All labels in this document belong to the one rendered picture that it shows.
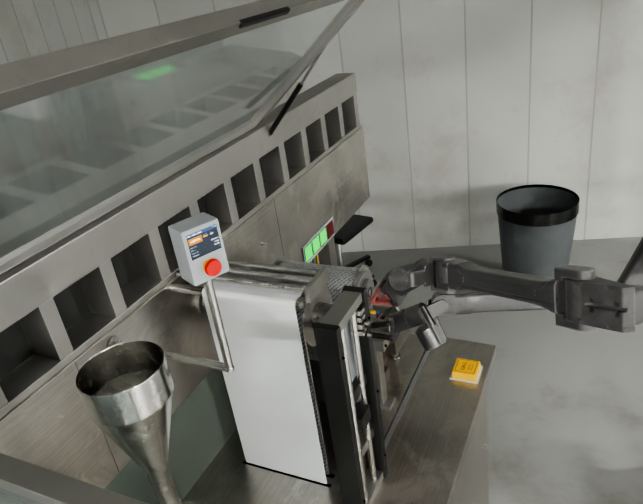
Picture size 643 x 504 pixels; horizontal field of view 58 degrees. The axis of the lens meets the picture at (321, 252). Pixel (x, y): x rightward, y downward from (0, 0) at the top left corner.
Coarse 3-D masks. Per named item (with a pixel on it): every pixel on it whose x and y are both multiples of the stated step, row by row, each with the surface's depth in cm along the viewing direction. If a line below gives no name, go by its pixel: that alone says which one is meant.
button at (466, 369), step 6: (456, 360) 178; (462, 360) 177; (468, 360) 177; (456, 366) 175; (462, 366) 175; (468, 366) 175; (474, 366) 174; (456, 372) 173; (462, 372) 173; (468, 372) 172; (474, 372) 172; (462, 378) 173; (468, 378) 172; (474, 378) 171
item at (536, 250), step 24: (504, 192) 371; (528, 192) 375; (552, 192) 369; (504, 216) 348; (528, 216) 336; (552, 216) 332; (576, 216) 341; (504, 240) 359; (528, 240) 344; (552, 240) 341; (504, 264) 370; (528, 264) 352; (552, 264) 350
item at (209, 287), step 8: (208, 288) 100; (208, 296) 101; (216, 304) 102; (216, 312) 103; (216, 320) 103; (216, 328) 104; (224, 336) 105; (224, 344) 106; (224, 352) 106; (224, 360) 107
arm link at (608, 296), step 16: (576, 288) 102; (592, 288) 99; (608, 288) 96; (624, 288) 94; (640, 288) 96; (576, 304) 102; (592, 304) 100; (608, 304) 97; (624, 304) 95; (640, 304) 95; (576, 320) 103; (592, 320) 100; (608, 320) 97; (624, 320) 95; (640, 320) 96
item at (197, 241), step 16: (176, 224) 95; (192, 224) 95; (208, 224) 95; (176, 240) 95; (192, 240) 94; (208, 240) 96; (176, 256) 98; (192, 256) 94; (208, 256) 96; (224, 256) 98; (192, 272) 95; (208, 272) 95; (224, 272) 99
